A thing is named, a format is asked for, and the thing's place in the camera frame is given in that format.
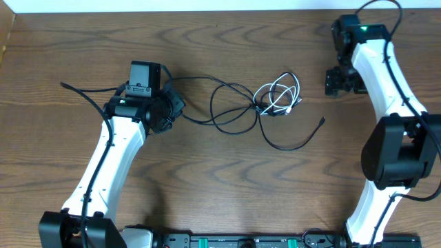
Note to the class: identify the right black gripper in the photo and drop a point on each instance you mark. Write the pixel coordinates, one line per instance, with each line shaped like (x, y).
(333, 83)

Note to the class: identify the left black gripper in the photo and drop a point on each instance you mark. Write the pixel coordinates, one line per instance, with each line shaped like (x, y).
(179, 105)

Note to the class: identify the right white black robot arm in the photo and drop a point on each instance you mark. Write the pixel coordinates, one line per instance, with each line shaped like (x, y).
(402, 147)

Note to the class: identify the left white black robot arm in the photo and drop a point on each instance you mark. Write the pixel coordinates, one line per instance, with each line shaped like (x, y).
(140, 107)

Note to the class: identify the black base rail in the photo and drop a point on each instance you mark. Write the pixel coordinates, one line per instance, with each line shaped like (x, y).
(248, 241)

